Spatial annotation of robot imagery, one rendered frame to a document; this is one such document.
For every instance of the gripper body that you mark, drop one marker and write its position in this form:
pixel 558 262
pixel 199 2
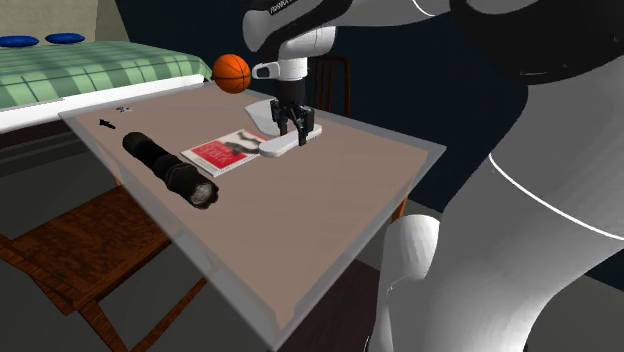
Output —
pixel 291 90

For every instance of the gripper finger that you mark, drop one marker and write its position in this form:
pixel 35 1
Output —
pixel 281 119
pixel 303 128

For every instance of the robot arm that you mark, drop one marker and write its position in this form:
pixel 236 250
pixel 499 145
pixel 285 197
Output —
pixel 512 234

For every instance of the white flat scoop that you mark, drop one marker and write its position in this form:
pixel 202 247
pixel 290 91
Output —
pixel 280 145

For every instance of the dark wooden chair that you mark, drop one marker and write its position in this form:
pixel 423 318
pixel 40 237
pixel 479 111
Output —
pixel 336 83

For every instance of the orange basketball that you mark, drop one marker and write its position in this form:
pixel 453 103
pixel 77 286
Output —
pixel 231 73

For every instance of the red and white book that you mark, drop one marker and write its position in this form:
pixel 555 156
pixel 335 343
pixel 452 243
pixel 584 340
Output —
pixel 214 155

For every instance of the table with brown top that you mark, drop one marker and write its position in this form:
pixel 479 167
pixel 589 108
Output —
pixel 302 219

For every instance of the black flashlight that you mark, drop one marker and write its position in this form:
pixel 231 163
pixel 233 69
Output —
pixel 168 168

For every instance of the small black arrow-shaped piece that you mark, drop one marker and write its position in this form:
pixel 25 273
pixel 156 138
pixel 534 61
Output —
pixel 107 124

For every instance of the bed with green checked blanket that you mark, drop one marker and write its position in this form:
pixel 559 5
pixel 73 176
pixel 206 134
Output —
pixel 88 73

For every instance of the blue pillow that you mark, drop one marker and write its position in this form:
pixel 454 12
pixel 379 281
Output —
pixel 65 38
pixel 18 41

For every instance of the brown wooden chair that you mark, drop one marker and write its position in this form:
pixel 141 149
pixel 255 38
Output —
pixel 83 239

